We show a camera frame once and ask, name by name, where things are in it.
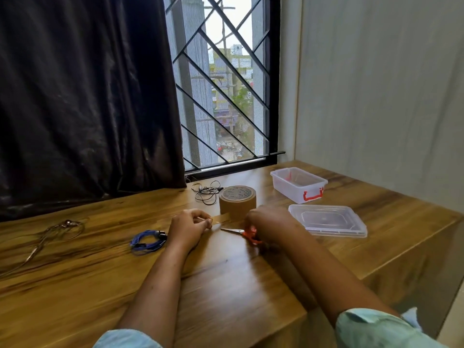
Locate black window grille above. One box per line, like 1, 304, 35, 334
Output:
163, 0, 272, 170

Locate person's right shirt sleeve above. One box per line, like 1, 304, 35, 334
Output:
334, 308, 451, 348

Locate brown packing tape roll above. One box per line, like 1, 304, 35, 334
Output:
211, 185, 257, 226

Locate coiled blue cable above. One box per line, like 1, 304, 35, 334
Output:
129, 230, 168, 256

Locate person's left hand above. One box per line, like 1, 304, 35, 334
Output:
169, 209, 214, 251

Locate black earphone cable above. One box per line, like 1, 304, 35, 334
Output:
191, 180, 227, 206

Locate clear box with red latches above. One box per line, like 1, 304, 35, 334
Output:
270, 167, 329, 205

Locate dark brown curtain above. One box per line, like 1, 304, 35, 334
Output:
0, 0, 188, 222

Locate black window frame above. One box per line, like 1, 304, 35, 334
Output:
183, 0, 287, 175

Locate person's left forearm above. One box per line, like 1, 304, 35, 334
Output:
115, 236, 199, 338

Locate person's right forearm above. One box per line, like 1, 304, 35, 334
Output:
266, 232, 400, 325

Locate person's left shirt sleeve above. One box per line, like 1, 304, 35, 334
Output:
93, 328, 164, 348

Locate person's right hand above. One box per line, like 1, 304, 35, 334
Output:
246, 205, 304, 247

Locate orange handled scissors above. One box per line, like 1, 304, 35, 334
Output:
220, 225, 263, 246

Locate grey earphone cable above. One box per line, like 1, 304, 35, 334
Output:
0, 219, 88, 280

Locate clear plastic lid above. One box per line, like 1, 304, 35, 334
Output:
288, 204, 368, 239

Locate person's shirt sleeve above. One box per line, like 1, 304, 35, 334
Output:
334, 308, 451, 348
93, 328, 164, 348

